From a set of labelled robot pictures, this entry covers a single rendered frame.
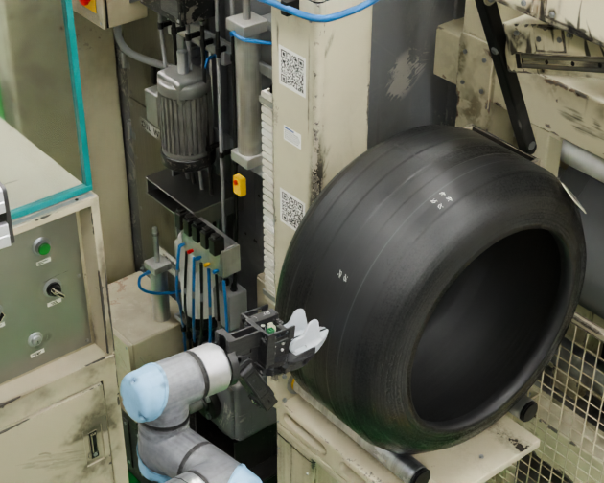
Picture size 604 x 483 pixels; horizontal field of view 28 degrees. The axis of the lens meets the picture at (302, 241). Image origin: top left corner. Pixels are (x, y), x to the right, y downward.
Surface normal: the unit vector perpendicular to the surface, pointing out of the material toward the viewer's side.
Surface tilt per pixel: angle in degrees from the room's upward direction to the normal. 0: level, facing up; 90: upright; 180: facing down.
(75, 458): 90
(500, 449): 0
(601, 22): 90
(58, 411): 90
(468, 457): 0
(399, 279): 60
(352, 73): 90
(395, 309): 66
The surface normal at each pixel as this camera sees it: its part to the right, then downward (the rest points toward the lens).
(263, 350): -0.77, 0.26
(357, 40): 0.62, 0.44
